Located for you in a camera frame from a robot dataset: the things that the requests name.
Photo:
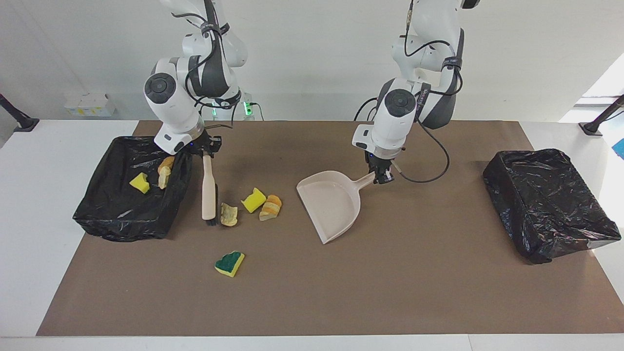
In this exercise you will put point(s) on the beige plastic dustpan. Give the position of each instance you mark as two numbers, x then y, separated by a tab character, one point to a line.
331	204

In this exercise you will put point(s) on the beige hand brush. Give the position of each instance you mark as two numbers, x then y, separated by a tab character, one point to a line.
208	190

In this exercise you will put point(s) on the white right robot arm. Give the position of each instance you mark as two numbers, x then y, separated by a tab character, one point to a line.
170	102

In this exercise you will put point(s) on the open black bag bin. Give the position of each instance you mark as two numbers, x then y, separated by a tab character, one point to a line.
122	214

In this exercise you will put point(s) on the black camera stand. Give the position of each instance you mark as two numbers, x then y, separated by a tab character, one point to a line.
27	124
592	127

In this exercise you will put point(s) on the blue object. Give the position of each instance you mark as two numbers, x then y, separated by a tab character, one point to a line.
620	148

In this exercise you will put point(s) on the white cardboard boxes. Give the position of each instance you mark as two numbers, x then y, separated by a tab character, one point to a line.
90	105

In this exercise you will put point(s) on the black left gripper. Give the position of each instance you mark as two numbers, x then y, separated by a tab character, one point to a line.
380	161

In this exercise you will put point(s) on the striped orange bread piece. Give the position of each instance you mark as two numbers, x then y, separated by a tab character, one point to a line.
164	179
271	208

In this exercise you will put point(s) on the brown table mat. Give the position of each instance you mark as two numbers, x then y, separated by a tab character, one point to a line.
312	302

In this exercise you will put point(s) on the brown bread roll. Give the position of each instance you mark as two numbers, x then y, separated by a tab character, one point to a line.
167	162

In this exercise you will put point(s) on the green and yellow sponge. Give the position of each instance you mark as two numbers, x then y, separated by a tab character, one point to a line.
229	264

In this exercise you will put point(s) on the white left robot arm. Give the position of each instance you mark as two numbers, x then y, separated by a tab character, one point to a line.
395	117

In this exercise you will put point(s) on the black bag wrapped bin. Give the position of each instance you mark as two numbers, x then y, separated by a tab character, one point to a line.
546	204

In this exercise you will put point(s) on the yellow sponge piece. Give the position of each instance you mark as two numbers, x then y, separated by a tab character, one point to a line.
254	200
140	183

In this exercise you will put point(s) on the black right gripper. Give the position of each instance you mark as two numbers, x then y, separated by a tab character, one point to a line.
212	145

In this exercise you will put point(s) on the pale torn bread chunk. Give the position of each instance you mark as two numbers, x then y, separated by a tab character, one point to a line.
228	215

